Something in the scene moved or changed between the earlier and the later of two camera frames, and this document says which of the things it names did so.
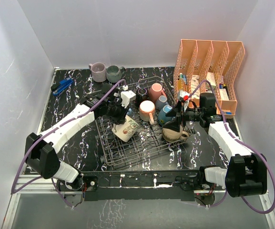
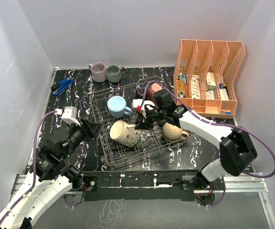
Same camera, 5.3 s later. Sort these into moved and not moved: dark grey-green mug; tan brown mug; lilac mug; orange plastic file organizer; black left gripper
Moved: black left gripper
Not moved: tan brown mug; dark grey-green mug; orange plastic file organizer; lilac mug
